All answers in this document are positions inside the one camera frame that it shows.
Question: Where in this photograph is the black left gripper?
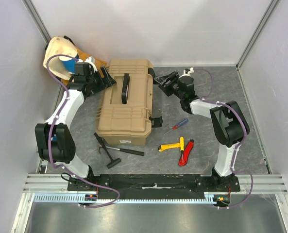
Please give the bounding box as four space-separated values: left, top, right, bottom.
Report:
87 67 117 95

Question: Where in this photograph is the tan plastic tool box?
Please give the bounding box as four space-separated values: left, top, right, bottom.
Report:
95 59 155 146

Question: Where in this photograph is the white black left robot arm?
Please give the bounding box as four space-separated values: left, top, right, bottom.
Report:
35 61 117 191

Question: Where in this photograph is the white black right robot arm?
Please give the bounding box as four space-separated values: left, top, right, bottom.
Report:
153 68 250 191

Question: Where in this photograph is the tan leather tool bag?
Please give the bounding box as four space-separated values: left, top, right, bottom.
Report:
43 36 107 85

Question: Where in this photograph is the blue paper towel roll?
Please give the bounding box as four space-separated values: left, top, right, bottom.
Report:
59 54 79 74

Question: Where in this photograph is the yellow box cutter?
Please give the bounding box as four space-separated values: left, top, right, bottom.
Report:
158 143 180 152

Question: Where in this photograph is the red box cutter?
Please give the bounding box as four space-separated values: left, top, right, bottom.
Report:
178 139 194 166

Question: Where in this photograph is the black rubber mallet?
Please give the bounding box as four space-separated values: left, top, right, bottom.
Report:
94 133 121 169

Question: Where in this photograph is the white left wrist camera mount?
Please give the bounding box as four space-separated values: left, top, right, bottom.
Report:
85 57 98 73

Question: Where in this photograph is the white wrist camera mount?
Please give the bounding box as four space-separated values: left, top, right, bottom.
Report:
180 67 194 78
85 57 98 73

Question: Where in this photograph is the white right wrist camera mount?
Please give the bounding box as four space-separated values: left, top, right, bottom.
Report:
180 67 194 78

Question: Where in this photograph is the blue red handled screwdriver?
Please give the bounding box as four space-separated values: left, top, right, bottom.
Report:
164 118 189 135

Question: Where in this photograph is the yellow handled screwdriver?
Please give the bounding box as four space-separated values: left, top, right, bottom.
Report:
180 136 185 163

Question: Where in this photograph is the black handled claw hammer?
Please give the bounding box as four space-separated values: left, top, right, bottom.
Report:
98 144 145 156

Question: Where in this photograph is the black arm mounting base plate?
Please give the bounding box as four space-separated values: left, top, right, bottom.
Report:
67 173 241 199

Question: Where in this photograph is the grey slotted cable duct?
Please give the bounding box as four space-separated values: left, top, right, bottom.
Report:
34 189 225 204

